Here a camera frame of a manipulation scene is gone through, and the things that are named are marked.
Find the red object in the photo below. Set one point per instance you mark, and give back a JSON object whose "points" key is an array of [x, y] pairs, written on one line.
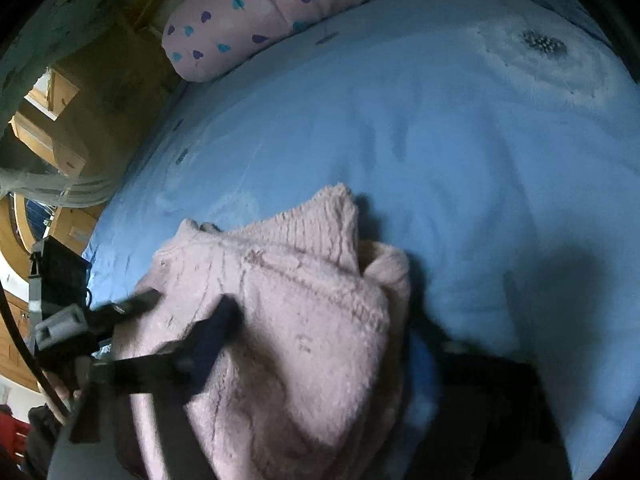
{"points": [[11, 430]]}

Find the pink heart print pillow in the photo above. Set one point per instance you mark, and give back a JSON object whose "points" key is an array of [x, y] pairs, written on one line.
{"points": [[260, 15]]}

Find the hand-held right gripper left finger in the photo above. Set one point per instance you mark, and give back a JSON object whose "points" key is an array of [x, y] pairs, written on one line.
{"points": [[216, 332]]}

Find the pink knit sweater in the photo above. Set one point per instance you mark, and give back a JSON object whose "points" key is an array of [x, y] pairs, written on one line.
{"points": [[290, 330]]}

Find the wooden headboard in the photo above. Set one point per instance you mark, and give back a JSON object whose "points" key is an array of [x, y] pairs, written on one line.
{"points": [[145, 65]]}

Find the blue dandelion print bedsheet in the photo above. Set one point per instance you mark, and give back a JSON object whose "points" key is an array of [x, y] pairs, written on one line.
{"points": [[400, 135]]}

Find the wooden cupboard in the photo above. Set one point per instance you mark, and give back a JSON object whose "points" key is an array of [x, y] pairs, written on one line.
{"points": [[47, 125]]}

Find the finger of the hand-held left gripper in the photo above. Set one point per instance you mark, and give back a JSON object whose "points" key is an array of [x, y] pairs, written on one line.
{"points": [[130, 305]]}

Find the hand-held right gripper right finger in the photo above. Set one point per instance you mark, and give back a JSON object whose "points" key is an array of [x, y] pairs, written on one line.
{"points": [[500, 400]]}

